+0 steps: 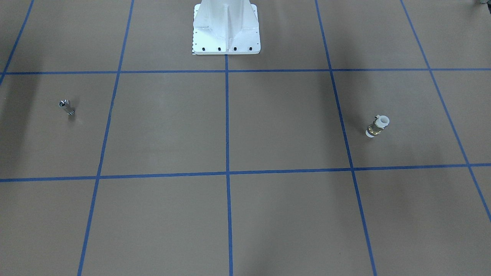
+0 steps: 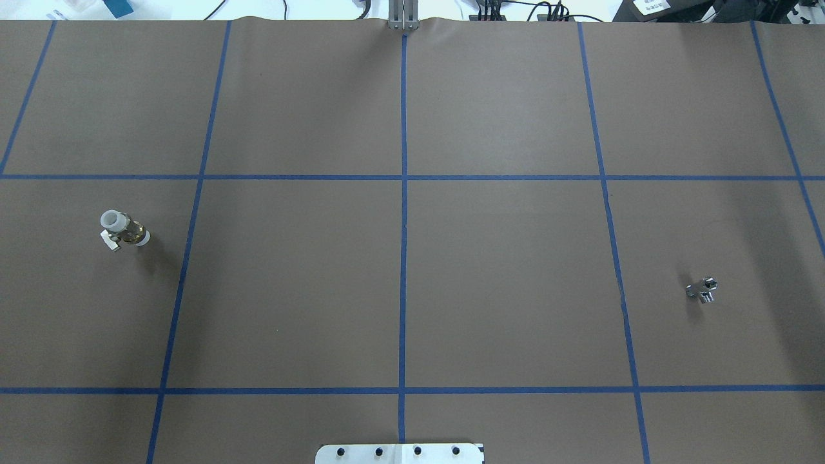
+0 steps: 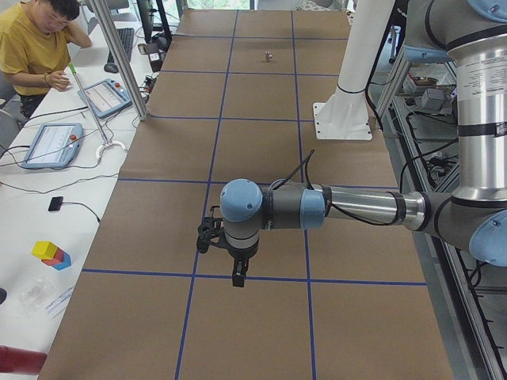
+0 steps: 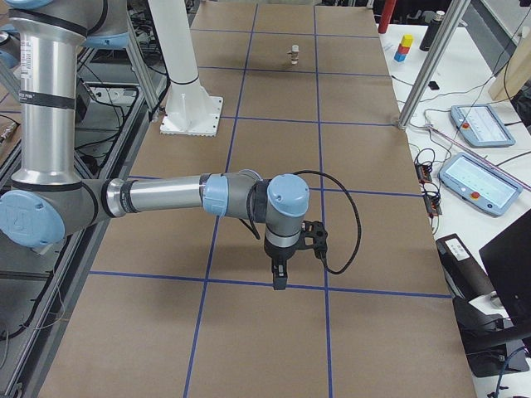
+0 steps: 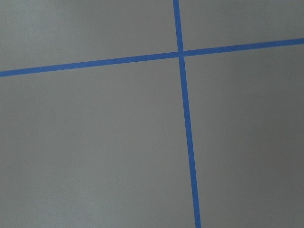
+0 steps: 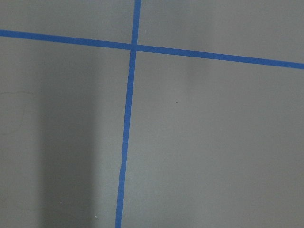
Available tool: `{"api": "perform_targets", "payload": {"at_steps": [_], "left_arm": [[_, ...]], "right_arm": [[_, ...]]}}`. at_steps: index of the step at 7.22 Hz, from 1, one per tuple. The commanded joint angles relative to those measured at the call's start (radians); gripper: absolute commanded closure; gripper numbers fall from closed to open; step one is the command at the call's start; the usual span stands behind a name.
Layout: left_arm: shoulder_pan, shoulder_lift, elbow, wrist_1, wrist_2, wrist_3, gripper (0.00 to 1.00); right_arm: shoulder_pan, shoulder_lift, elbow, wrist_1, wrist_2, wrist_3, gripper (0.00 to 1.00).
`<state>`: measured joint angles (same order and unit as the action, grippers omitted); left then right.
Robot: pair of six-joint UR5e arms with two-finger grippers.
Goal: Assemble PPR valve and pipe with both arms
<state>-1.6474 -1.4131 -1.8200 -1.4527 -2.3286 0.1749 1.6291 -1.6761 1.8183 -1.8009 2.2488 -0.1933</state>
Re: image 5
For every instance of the blue tape line lengthwise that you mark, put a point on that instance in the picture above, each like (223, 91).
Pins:
(186, 110)

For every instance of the blue tape line crosswise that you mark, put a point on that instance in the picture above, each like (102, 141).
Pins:
(151, 57)

